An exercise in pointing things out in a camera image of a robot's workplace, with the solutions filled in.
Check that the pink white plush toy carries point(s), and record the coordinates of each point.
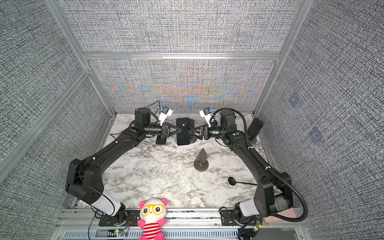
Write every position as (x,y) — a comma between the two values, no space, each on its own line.
(152,218)

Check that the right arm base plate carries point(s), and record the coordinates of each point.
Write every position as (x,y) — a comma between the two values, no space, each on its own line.
(227,217)

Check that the empty grey wood-base stand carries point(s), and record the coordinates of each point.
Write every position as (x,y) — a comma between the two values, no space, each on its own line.
(201,163)

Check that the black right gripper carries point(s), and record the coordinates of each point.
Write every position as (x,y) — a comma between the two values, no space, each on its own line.
(205,132)

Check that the black smartphone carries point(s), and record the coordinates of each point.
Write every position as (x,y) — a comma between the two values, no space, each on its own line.
(254,128)
(161,140)
(184,136)

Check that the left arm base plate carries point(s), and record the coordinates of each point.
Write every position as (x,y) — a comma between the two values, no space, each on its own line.
(131,219)

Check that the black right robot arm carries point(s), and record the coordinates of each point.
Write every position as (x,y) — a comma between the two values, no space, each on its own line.
(274,192)

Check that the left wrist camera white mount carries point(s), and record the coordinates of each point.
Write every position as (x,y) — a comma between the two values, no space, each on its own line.
(164,113)

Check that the pink flat box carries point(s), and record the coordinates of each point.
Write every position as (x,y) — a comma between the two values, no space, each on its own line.
(271,219)

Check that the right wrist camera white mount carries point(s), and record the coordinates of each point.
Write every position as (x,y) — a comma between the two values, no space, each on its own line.
(206,113)

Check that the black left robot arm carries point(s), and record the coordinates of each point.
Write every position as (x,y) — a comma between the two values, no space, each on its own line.
(85,177)

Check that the aluminium frame corner post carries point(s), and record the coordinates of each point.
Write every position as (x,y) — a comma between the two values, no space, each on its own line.
(62,21)

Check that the grey round stand far right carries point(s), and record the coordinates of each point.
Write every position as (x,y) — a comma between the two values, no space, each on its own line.
(252,141)

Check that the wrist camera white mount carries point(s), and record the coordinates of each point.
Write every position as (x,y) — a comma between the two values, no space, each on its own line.
(206,113)
(164,113)

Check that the black ladle spoon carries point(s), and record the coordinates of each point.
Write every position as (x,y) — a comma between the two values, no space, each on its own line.
(233,182)

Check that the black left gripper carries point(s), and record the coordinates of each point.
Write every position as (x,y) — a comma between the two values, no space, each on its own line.
(165,131)

